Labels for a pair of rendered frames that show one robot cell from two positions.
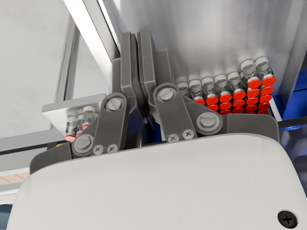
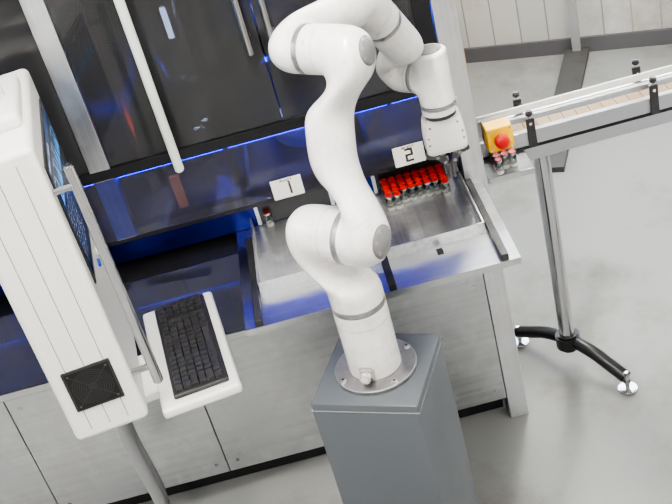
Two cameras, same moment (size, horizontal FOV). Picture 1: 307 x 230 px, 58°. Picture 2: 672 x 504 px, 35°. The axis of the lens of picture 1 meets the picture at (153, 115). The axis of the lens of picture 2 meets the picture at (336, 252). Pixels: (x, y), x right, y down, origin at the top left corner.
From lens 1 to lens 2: 2.49 m
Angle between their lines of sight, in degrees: 9
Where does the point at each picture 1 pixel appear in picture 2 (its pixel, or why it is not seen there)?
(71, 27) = (558, 269)
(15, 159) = (563, 130)
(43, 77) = (654, 243)
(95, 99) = (496, 179)
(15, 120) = not seen: outside the picture
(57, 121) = (525, 162)
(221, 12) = (422, 224)
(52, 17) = (621, 316)
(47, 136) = (541, 150)
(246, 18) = (408, 223)
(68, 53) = (551, 236)
